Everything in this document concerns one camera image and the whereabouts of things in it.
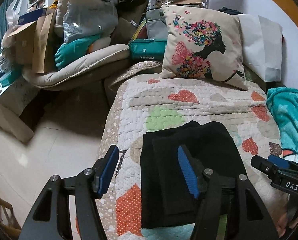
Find teal wipes package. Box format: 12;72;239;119
129;39;167;61

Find brown cardboard box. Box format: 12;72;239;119
8;9;56;74

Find white pillow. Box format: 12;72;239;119
234;14;283;82

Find white plastic bag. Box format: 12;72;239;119
5;0;23;28

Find grey storage bag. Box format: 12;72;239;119
146;8;168;40

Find floral woman print cushion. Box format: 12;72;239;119
161;5;248;90

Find teal cartoon fleece blanket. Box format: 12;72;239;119
266;87;298;163

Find heart patterned quilt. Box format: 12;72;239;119
96;74;289;239

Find teal folded cloth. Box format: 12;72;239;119
55;35;101;70

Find beige padded chair cushion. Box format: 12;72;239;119
22;44;129;90

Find flat cardboard piece on floor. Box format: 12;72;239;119
0;104;34;143

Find black pants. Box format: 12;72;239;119
140;121;246;229

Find clear plastic bag bundle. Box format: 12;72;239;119
55;0;118;43

